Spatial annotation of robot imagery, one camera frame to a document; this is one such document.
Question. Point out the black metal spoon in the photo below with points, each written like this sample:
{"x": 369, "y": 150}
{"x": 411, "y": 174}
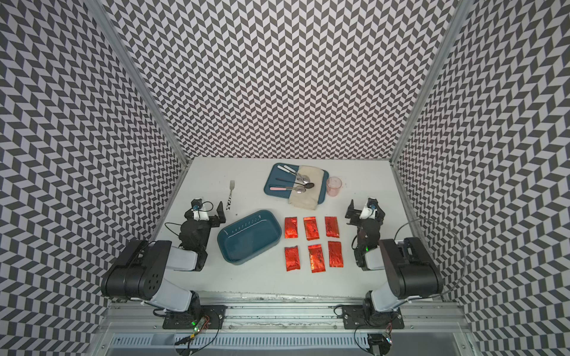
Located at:
{"x": 305, "y": 185}

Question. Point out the teal flat tray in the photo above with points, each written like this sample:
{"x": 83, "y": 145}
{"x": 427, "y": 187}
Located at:
{"x": 281, "y": 175}

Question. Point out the red foil tea bag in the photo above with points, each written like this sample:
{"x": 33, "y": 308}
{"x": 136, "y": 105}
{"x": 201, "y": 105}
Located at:
{"x": 317, "y": 262}
{"x": 332, "y": 227}
{"x": 292, "y": 258}
{"x": 311, "y": 228}
{"x": 291, "y": 227}
{"x": 335, "y": 254}

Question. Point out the teal plastic storage box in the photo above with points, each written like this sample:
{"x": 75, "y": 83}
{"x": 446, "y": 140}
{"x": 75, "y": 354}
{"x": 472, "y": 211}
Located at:
{"x": 249, "y": 237}

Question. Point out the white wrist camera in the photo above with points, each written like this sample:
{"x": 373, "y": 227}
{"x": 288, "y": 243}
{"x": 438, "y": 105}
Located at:
{"x": 198, "y": 213}
{"x": 370, "y": 211}

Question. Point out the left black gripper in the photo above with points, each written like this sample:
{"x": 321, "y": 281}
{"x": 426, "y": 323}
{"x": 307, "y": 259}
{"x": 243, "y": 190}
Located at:
{"x": 214, "y": 219}

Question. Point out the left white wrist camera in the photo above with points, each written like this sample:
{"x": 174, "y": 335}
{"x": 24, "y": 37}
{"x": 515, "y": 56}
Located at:
{"x": 198, "y": 213}

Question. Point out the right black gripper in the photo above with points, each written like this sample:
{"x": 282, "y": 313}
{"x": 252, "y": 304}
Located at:
{"x": 354, "y": 213}

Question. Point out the pink handle spoon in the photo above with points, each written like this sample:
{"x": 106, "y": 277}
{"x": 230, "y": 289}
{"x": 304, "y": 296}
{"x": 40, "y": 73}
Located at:
{"x": 297, "y": 189}

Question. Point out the cow pattern handle fork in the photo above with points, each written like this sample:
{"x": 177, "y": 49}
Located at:
{"x": 231, "y": 189}

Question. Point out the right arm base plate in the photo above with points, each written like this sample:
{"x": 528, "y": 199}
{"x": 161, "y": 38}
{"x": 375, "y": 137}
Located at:
{"x": 359, "y": 317}

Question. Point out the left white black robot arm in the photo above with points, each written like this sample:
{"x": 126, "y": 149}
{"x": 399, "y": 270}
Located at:
{"x": 138, "y": 274}

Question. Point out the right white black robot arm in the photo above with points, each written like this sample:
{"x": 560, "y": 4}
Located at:
{"x": 411, "y": 274}

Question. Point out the white handle spoon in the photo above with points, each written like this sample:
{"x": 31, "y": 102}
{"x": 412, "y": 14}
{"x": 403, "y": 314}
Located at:
{"x": 301, "y": 178}

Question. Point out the pink translucent cup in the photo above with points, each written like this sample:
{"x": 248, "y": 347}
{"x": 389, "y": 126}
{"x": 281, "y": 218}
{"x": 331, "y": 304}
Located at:
{"x": 334, "y": 185}

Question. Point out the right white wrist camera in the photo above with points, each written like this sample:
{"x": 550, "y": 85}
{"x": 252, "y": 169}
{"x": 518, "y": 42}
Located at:
{"x": 370, "y": 211}

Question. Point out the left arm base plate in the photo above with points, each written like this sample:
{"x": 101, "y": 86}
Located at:
{"x": 214, "y": 315}

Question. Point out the aluminium front rail frame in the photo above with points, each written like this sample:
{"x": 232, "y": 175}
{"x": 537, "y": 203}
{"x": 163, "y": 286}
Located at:
{"x": 258, "y": 324}

